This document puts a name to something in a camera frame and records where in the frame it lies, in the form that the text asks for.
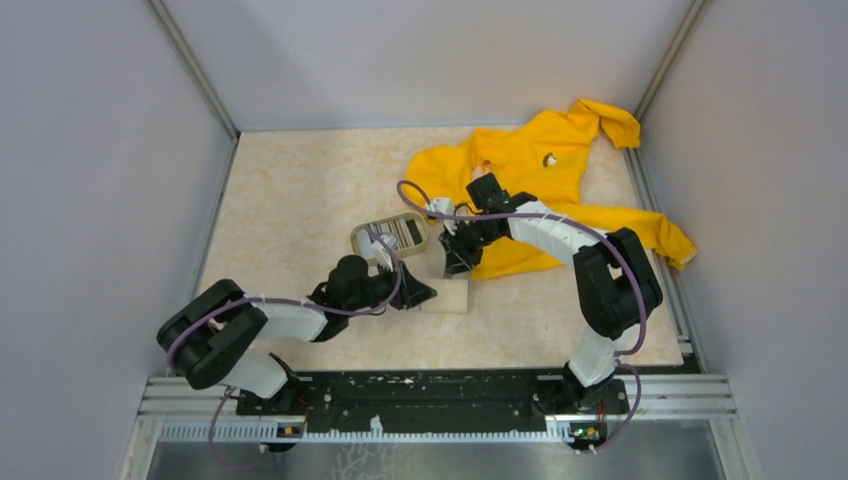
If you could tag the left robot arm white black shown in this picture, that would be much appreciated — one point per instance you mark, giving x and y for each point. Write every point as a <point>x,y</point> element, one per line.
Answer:
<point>209,341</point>

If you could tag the beige oval card tray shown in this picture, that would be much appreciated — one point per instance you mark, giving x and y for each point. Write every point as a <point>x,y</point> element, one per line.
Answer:
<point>361,237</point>

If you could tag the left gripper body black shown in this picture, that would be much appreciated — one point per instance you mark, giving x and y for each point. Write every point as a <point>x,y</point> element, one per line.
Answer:
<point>380,287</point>

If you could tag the stack of cards in tray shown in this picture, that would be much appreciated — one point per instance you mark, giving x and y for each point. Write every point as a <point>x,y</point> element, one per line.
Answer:
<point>405,229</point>

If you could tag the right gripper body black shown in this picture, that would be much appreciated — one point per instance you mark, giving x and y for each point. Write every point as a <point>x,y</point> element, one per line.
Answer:
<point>474,237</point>

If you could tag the yellow jacket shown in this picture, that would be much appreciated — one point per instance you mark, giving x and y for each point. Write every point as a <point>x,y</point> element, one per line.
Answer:
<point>547,157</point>

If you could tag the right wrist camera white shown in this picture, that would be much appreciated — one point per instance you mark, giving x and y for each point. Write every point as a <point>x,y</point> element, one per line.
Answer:
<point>442,208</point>

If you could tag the aluminium front rail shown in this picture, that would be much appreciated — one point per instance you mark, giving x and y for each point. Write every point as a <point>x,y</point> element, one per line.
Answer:
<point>176,412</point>

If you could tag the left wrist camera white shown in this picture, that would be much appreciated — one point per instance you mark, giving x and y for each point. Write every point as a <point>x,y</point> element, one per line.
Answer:
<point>383,251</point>

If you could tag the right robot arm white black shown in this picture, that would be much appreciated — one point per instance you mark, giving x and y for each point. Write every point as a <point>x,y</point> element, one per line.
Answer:
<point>616,284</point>

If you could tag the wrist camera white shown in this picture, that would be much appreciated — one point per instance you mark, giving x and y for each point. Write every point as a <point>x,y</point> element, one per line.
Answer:
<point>383,251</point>
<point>442,208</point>

